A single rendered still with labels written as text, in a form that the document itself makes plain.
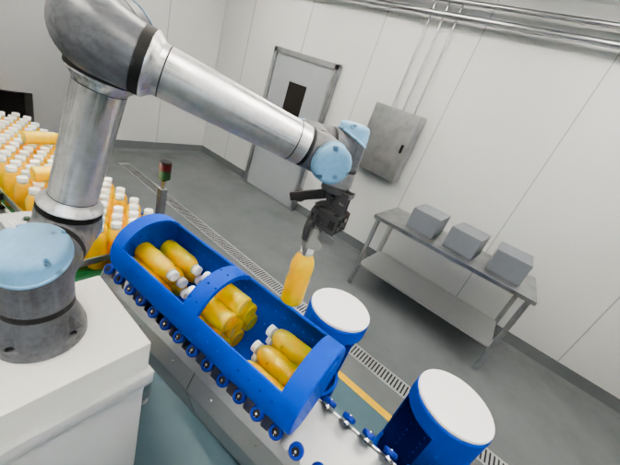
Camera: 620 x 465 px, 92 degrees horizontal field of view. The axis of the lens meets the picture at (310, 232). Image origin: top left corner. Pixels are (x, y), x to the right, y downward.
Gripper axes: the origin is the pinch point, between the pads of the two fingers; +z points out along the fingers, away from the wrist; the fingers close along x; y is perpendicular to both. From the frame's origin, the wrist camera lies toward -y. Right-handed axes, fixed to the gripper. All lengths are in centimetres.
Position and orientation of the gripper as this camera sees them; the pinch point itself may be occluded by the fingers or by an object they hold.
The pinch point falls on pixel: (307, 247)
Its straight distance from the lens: 85.5
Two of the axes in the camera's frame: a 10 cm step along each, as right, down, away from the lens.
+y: 8.0, 4.6, -4.0
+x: 5.4, -2.4, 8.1
